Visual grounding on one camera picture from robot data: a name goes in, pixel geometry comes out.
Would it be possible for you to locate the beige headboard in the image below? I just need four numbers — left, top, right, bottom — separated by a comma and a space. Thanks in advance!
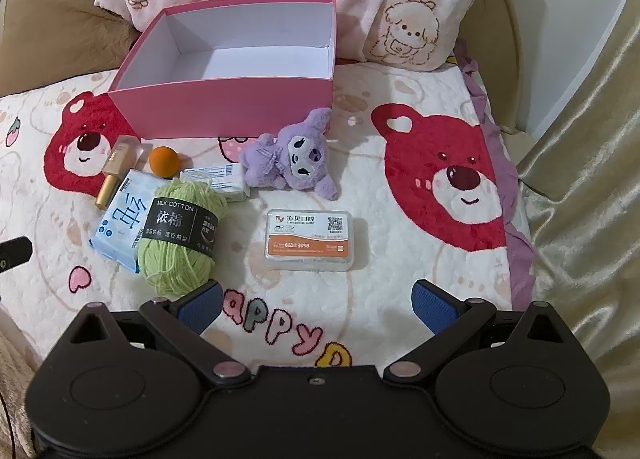
492, 0, 525, 136

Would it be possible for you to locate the orange ball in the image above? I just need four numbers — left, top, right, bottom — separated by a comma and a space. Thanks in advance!
149, 146, 182, 176

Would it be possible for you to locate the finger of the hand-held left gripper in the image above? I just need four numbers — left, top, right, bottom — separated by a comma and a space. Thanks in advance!
0, 235, 34, 271

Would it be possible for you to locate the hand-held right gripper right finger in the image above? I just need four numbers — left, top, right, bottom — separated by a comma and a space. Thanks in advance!
382, 279, 576, 386

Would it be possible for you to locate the blue tissue packet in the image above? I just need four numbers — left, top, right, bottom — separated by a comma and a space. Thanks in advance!
89, 169, 166, 274

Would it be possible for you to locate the pink cardboard box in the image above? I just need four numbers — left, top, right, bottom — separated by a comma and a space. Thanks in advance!
107, 0, 337, 141

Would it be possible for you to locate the foundation bottle with gold cap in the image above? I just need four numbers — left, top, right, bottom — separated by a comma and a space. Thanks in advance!
96, 135, 143, 211

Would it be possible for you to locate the purple plush toy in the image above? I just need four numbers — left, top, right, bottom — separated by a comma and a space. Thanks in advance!
239, 107, 340, 201

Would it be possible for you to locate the beige striped curtain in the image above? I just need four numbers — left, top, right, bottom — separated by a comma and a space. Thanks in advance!
452, 4, 640, 420

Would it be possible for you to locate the orange white small packet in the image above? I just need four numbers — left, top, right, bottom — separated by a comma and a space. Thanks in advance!
262, 208, 366, 272

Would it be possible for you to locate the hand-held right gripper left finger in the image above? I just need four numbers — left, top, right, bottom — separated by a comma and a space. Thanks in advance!
60, 279, 251, 387

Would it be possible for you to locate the brown fleece cushion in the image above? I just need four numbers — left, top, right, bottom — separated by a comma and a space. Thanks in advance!
0, 0, 138, 95

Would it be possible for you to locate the green yarn skein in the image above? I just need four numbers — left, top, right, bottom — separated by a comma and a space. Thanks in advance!
136, 176, 229, 297

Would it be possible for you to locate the red bear printed blanket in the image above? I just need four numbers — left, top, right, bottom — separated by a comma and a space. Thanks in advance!
0, 62, 538, 370

